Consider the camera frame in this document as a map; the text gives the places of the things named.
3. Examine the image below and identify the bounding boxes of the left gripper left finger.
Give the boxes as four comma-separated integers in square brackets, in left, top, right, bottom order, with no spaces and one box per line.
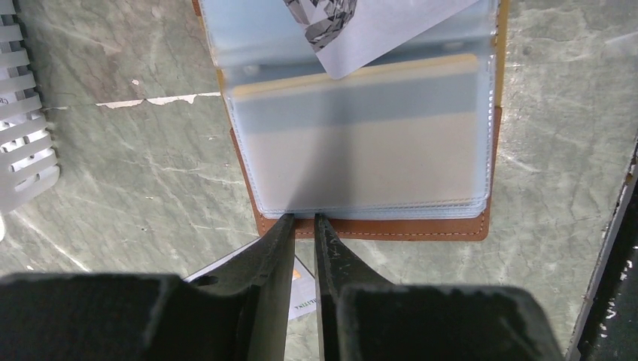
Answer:
[1,214,295,360]

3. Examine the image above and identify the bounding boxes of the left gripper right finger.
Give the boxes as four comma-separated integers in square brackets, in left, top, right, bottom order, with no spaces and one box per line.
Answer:
[314,214,563,360]

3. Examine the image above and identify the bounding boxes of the brown leather card holder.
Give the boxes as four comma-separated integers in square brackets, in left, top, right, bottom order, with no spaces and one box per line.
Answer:
[193,1,509,241]

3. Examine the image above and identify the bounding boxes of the gold credit card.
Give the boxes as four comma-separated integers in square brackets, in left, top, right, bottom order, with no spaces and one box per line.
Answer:
[229,54,491,214]

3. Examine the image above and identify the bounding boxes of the white plastic basket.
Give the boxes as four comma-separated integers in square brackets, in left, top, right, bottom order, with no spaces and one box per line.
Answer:
[1,1,60,216]

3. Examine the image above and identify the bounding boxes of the clear plastic card sleeve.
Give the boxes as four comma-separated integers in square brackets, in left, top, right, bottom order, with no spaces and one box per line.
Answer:
[184,238,317,320]

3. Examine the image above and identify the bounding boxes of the silver VIP card in basket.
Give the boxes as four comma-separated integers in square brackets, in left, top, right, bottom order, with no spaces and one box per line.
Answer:
[284,1,497,79]

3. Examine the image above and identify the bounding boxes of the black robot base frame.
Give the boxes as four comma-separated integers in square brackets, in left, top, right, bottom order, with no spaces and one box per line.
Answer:
[566,147,637,360]

